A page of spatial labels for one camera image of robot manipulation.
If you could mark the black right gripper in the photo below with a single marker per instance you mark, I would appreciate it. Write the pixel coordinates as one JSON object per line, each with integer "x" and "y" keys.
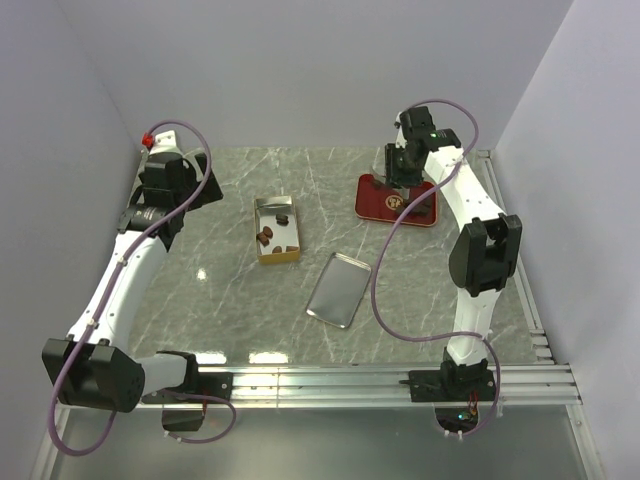
{"x": 391, "y": 151}

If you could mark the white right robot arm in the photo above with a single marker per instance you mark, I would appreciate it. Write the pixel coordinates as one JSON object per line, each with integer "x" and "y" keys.
{"x": 485, "y": 253}

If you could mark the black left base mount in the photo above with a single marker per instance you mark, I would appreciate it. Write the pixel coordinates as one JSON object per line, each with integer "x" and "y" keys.
{"x": 216, "y": 384}

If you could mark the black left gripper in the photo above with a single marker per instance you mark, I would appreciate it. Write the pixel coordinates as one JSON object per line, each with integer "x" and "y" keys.
{"x": 211, "y": 193}

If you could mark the electronics board with led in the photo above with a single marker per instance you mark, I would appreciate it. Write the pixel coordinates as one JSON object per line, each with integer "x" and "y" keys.
{"x": 459, "y": 419}

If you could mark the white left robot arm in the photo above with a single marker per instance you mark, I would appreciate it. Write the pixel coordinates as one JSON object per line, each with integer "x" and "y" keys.
{"x": 91, "y": 366}

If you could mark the aluminium rail frame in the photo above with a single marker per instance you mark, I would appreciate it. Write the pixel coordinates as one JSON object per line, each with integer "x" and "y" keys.
{"x": 312, "y": 401}

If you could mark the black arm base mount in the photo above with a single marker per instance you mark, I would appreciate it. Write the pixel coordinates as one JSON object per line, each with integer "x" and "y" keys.
{"x": 450, "y": 385}

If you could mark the silver metal tweezers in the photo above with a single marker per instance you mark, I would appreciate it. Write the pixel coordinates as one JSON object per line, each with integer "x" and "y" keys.
{"x": 379, "y": 181}

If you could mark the silver tin lid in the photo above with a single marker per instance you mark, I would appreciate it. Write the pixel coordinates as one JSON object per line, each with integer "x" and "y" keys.
{"x": 339, "y": 290}

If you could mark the gold metal tin box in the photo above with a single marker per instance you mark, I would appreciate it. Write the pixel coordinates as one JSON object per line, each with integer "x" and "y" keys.
{"x": 265, "y": 210}

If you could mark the red rectangular tray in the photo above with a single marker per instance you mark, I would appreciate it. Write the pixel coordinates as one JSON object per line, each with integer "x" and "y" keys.
{"x": 377, "y": 202}

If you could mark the black box under rail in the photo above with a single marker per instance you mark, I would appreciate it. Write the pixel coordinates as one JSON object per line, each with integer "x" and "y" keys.
{"x": 178, "y": 420}

